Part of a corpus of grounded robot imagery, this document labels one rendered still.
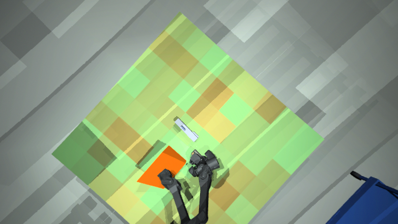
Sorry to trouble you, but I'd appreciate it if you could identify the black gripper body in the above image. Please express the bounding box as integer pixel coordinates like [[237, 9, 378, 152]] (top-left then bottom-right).
[[189, 150, 215, 177]]

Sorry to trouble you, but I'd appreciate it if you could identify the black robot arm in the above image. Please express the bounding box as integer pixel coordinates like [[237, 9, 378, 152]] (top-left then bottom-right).
[[157, 153, 220, 224]]

